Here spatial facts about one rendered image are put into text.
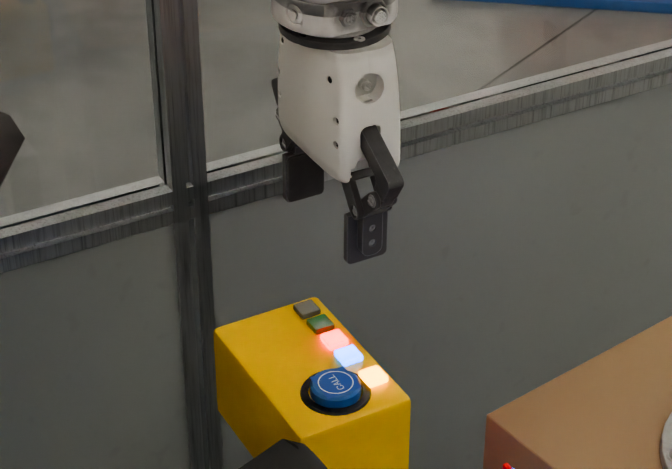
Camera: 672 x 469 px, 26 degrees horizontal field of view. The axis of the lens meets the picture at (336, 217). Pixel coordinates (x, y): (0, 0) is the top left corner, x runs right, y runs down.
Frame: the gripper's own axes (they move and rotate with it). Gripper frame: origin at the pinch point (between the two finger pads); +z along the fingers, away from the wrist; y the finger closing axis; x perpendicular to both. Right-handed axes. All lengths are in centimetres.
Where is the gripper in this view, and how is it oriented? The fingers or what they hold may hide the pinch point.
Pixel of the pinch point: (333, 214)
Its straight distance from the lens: 105.1
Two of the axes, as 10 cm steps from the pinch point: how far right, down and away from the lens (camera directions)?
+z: -0.1, 8.4, 5.4
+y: -4.8, -4.7, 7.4
